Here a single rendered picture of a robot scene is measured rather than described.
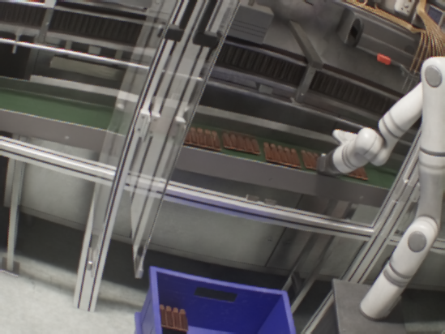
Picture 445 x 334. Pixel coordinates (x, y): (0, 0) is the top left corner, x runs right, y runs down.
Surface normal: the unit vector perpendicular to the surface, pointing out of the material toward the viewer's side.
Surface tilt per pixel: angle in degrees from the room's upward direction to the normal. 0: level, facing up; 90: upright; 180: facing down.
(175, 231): 90
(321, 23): 90
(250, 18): 90
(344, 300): 0
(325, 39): 90
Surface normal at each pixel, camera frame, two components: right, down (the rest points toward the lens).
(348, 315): 0.34, -0.81
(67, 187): 0.11, 0.55
